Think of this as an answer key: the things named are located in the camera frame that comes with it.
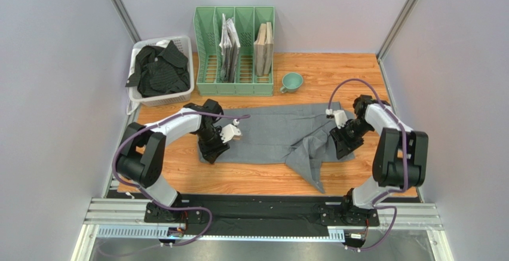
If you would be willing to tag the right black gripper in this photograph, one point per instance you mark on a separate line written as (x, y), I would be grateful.
(343, 142)

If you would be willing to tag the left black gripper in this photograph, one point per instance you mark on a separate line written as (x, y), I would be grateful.
(211, 153)

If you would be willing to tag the grey long sleeve shirt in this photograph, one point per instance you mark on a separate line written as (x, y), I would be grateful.
(295, 135)

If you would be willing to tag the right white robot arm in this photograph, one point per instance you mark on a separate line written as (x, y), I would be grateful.
(400, 160)

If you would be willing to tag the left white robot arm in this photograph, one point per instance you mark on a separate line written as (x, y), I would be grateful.
(139, 159)

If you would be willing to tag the teal cup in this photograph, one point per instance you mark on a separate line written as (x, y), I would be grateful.
(291, 82)

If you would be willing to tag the black striped shirt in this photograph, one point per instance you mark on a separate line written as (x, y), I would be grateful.
(160, 71)

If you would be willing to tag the grey magazines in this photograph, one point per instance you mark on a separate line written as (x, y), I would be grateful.
(230, 50)

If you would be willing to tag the white laundry basket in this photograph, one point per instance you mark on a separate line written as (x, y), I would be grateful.
(184, 45)

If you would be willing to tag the brown books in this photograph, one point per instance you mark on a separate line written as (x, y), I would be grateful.
(263, 49)

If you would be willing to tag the green file organizer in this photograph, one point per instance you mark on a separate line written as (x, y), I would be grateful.
(208, 27)

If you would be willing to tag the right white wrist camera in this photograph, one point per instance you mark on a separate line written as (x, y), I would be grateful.
(339, 116)

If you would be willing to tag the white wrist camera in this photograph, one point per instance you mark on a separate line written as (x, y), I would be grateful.
(339, 116)
(231, 132)

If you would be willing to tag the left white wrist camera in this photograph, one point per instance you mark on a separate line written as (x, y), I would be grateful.
(231, 132)

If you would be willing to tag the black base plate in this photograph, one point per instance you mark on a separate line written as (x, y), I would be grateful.
(258, 215)

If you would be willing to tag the aluminium frame rail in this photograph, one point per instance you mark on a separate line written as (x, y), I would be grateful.
(122, 218)

